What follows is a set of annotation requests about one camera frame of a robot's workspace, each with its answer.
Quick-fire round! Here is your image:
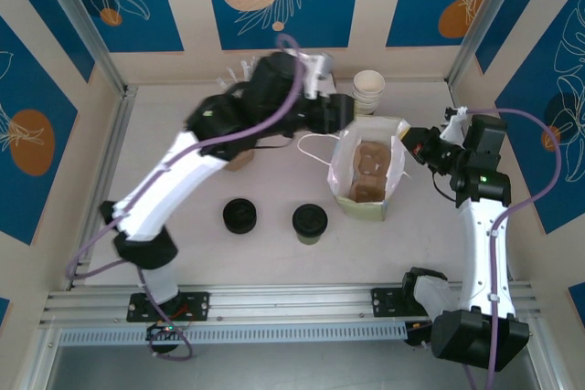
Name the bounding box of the beige pulp cup carrier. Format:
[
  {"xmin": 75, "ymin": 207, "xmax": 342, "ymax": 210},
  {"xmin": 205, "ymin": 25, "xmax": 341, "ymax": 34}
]
[{"xmin": 349, "ymin": 141, "xmax": 393, "ymax": 203}]

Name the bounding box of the printed paper takeout bag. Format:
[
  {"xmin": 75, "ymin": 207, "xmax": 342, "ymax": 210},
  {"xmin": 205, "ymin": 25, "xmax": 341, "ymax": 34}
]
[{"xmin": 296, "ymin": 114, "xmax": 413, "ymax": 224}]

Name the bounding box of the black plastic coffee lid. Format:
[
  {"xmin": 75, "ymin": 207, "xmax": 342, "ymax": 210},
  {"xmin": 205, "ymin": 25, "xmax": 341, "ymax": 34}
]
[{"xmin": 292, "ymin": 204, "xmax": 329, "ymax": 236}]

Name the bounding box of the stack of paper cups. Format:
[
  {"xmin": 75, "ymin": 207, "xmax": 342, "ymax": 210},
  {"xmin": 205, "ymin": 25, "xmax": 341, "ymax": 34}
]
[{"xmin": 351, "ymin": 69, "xmax": 387, "ymax": 117}]

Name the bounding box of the bundle of wrapped white stirrers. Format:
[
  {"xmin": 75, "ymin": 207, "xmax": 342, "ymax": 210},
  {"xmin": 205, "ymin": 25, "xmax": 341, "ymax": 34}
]
[{"xmin": 214, "ymin": 58, "xmax": 260, "ymax": 90}]

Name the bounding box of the stack of beige cup carriers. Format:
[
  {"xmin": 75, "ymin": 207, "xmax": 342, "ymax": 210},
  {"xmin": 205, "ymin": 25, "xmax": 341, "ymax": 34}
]
[{"xmin": 225, "ymin": 148, "xmax": 254, "ymax": 174}]

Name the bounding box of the black control board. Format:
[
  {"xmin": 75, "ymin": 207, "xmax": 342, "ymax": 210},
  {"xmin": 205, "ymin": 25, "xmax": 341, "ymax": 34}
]
[
  {"xmin": 145, "ymin": 321, "xmax": 185, "ymax": 354},
  {"xmin": 404, "ymin": 320, "xmax": 435, "ymax": 349}
]

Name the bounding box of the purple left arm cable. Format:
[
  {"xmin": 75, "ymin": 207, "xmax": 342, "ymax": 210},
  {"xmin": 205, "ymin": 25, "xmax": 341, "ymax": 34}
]
[{"xmin": 66, "ymin": 35, "xmax": 306, "ymax": 362}]

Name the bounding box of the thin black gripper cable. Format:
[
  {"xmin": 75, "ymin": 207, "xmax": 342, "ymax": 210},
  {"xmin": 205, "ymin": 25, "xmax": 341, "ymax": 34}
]
[{"xmin": 431, "ymin": 169, "xmax": 459, "ymax": 203}]

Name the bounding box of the aluminium frame post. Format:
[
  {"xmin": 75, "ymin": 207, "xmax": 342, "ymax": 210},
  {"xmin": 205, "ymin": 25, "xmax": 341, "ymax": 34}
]
[
  {"xmin": 447, "ymin": 0, "xmax": 534, "ymax": 86},
  {"xmin": 34, "ymin": 0, "xmax": 128, "ymax": 95}
]

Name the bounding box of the aluminium side rail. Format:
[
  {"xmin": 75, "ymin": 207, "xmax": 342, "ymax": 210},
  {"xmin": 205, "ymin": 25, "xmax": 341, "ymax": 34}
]
[{"xmin": 67, "ymin": 86, "xmax": 138, "ymax": 291}]

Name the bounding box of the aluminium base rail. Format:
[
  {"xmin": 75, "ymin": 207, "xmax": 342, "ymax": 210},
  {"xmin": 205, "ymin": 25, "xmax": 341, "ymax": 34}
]
[{"xmin": 38, "ymin": 282, "xmax": 538, "ymax": 327}]

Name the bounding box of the grey slotted cable duct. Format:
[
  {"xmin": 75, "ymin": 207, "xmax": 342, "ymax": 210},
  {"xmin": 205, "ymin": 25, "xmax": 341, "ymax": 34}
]
[{"xmin": 58, "ymin": 321, "xmax": 409, "ymax": 346}]

